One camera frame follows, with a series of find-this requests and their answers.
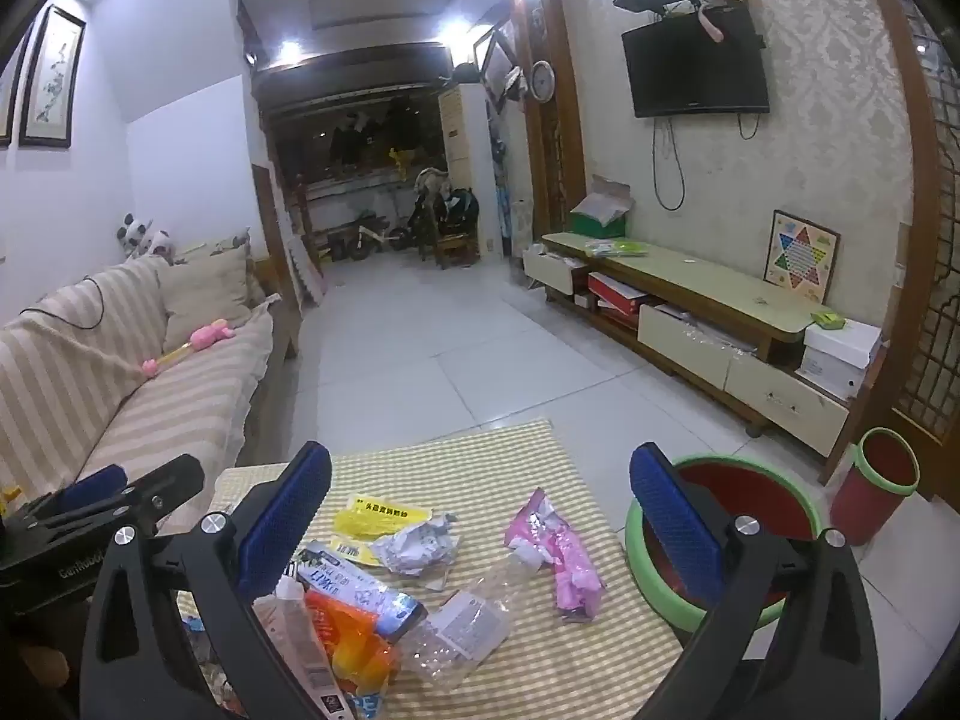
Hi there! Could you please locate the black television cable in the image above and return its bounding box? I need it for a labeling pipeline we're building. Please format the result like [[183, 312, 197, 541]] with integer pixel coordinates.
[[651, 116, 687, 211]]

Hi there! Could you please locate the sofa with striped cover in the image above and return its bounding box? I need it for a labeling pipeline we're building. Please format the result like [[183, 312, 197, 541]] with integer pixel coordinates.
[[0, 229, 301, 533]]

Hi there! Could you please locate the red box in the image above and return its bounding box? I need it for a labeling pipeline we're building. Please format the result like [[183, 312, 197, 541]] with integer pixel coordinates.
[[587, 271, 650, 316]]

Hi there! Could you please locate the black wall television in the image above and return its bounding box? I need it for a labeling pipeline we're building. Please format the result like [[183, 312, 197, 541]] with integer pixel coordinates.
[[621, 11, 771, 119]]

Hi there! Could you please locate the wooden lattice door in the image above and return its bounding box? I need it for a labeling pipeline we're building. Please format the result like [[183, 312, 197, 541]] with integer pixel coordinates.
[[892, 0, 960, 500]]

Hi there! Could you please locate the person's left hand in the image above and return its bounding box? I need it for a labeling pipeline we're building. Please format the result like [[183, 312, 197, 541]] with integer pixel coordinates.
[[19, 643, 72, 685]]

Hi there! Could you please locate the orange snack bag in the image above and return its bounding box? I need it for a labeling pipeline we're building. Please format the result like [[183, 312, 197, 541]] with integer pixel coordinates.
[[304, 589, 398, 706]]

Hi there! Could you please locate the checked yellow tablecloth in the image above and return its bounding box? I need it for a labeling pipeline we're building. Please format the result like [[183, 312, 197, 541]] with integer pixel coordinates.
[[176, 420, 683, 720]]

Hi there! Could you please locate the white paper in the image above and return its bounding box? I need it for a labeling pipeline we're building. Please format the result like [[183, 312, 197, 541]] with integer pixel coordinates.
[[371, 514, 460, 578]]

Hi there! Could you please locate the clear plastic bottle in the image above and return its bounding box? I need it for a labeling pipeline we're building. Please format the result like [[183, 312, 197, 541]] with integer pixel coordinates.
[[394, 547, 556, 691]]

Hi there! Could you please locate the wooden television cabinet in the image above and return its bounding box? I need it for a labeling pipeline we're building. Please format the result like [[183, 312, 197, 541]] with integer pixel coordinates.
[[523, 231, 852, 485]]

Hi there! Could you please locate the blue white milk carton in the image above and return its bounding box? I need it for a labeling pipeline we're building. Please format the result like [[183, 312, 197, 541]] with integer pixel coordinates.
[[289, 544, 425, 642]]

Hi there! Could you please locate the small red green-rimmed bin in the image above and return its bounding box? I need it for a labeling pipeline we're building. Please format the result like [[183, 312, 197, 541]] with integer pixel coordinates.
[[829, 427, 921, 547]]

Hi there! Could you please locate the green box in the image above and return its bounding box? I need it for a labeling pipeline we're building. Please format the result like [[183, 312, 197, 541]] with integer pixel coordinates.
[[568, 210, 627, 239]]

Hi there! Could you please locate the dark stroller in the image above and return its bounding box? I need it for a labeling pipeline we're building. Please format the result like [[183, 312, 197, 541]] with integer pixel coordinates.
[[407, 169, 481, 256]]

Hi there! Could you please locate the white cardboard box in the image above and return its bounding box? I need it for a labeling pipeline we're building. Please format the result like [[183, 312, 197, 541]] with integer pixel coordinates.
[[795, 319, 884, 400]]

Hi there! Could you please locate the wooden chair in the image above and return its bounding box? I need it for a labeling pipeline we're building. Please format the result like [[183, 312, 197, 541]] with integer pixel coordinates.
[[435, 232, 477, 271]]

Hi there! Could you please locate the yellow packet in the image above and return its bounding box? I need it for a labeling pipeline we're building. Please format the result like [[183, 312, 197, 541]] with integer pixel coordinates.
[[332, 491, 436, 567]]

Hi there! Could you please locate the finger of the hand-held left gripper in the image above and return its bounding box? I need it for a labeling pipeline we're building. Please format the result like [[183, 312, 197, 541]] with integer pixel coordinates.
[[112, 454, 206, 533], [56, 463, 130, 515]]

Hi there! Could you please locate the white squeeze tube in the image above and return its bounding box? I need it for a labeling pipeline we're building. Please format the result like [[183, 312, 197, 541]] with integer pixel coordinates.
[[251, 576, 353, 720]]

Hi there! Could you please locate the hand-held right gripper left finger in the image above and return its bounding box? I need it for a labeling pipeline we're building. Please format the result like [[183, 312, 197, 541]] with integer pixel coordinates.
[[79, 441, 353, 720]]

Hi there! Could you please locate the star checkers board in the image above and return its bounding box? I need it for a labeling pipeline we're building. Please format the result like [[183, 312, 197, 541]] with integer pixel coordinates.
[[763, 210, 839, 293]]

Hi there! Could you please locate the white balance bike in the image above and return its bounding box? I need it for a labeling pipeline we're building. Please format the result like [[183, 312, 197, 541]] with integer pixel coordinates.
[[330, 214, 417, 262]]

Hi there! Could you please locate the white standing air conditioner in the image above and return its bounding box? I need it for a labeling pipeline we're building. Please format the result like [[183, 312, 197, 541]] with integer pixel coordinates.
[[439, 82, 492, 263]]

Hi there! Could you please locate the large red green-rimmed bin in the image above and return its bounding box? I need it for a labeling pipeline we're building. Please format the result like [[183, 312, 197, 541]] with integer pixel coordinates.
[[624, 454, 830, 635]]

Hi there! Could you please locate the beige cushion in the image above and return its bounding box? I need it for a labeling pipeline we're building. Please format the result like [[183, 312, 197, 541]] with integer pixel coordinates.
[[161, 244, 252, 353]]

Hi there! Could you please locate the pink wrapper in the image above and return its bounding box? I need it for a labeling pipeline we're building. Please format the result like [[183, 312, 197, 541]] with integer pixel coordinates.
[[504, 487, 607, 622]]

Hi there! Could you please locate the framed flower picture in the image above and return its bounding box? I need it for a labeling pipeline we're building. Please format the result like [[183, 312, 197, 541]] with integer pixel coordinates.
[[19, 5, 87, 149]]

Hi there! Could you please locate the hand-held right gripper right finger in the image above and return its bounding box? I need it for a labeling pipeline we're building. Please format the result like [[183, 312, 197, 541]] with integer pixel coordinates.
[[628, 442, 884, 720]]

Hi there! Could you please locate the pink toy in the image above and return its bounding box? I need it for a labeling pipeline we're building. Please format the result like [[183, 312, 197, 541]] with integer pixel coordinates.
[[142, 321, 237, 380]]

